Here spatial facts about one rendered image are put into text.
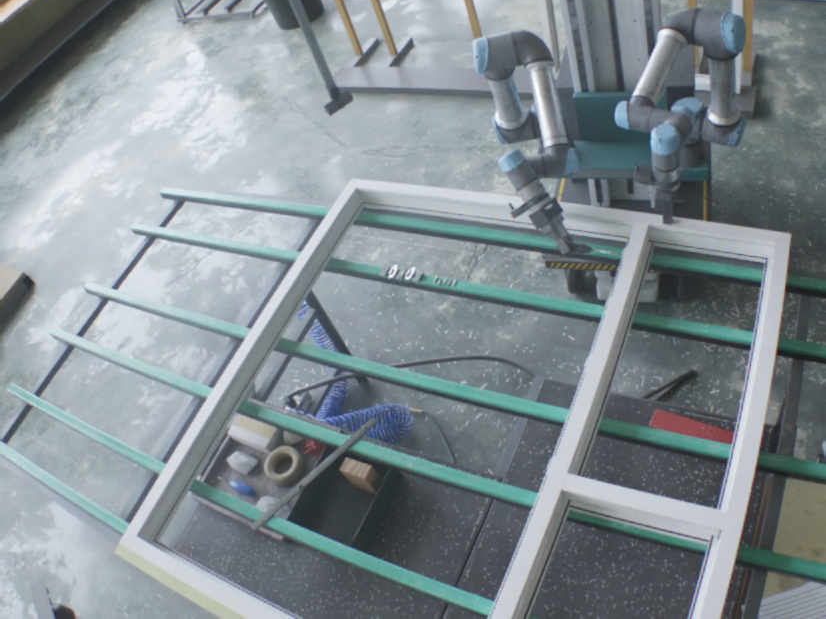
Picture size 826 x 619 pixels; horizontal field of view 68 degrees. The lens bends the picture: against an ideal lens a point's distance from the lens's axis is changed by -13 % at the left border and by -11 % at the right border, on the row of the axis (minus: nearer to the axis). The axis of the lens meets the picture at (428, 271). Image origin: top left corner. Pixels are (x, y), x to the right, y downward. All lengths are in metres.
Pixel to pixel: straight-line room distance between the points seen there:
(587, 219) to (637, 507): 0.93
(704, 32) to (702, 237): 0.61
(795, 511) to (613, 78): 1.61
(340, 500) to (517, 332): 1.25
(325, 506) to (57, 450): 2.06
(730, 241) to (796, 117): 2.05
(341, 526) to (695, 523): 1.05
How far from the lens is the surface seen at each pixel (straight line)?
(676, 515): 1.58
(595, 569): 1.90
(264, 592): 2.15
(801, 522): 1.93
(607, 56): 2.56
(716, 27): 2.13
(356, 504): 2.11
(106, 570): 3.33
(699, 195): 3.02
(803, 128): 3.95
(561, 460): 1.64
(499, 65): 2.19
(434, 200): 2.30
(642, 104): 1.96
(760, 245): 2.04
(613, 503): 1.59
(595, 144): 2.67
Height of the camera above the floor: 2.41
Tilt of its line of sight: 46 degrees down
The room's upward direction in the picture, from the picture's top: 22 degrees counter-clockwise
